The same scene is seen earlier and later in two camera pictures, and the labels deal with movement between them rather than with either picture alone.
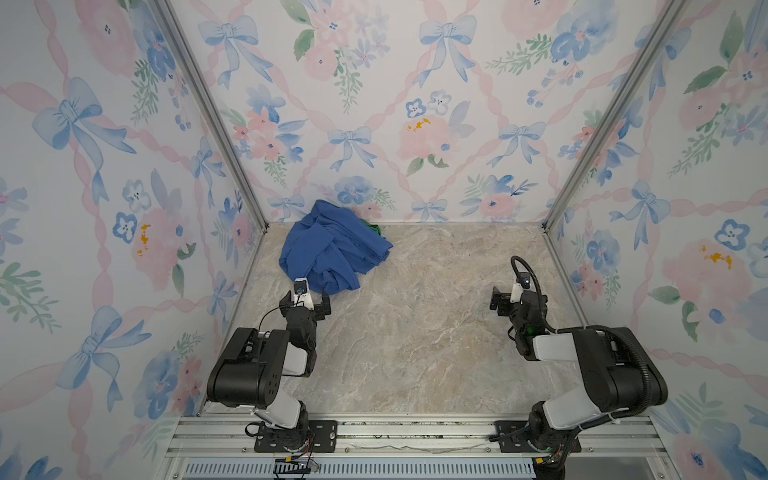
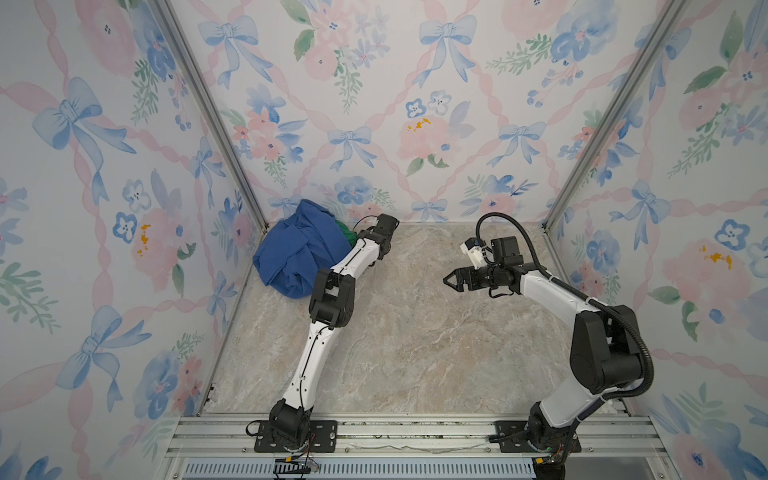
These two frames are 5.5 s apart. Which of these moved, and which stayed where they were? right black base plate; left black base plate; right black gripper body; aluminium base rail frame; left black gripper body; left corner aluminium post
Moved: left black gripper body; right black gripper body
Stayed: aluminium base rail frame; left black base plate; right black base plate; left corner aluminium post
